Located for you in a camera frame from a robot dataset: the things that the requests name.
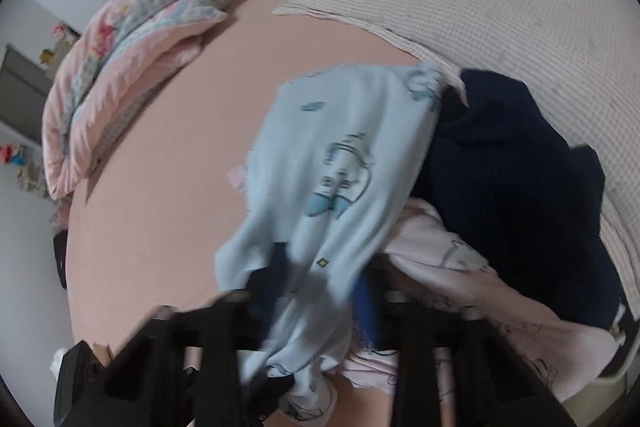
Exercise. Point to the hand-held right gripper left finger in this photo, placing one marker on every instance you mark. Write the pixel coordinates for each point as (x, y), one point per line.
(265, 302)

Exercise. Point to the dark navy garment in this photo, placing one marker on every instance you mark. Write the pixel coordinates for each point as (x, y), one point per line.
(500, 187)

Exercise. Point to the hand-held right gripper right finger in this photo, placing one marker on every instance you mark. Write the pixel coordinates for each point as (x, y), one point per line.
(370, 312)

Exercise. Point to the grey cabinet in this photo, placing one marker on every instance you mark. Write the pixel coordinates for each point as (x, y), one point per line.
(25, 92)

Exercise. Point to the bed with pink sheet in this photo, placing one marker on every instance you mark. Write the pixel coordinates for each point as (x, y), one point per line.
(200, 157)

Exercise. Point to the pink printed pajama pants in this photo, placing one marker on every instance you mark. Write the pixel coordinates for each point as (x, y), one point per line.
(450, 257)

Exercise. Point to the light blue printed pajama top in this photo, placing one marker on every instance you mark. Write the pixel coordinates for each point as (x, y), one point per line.
(310, 157)

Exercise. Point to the colourful toy figure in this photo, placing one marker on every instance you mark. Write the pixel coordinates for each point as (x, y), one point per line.
(12, 155)
(57, 39)

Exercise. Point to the folded pink floral quilt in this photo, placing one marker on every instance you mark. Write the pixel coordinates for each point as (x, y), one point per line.
(125, 72)

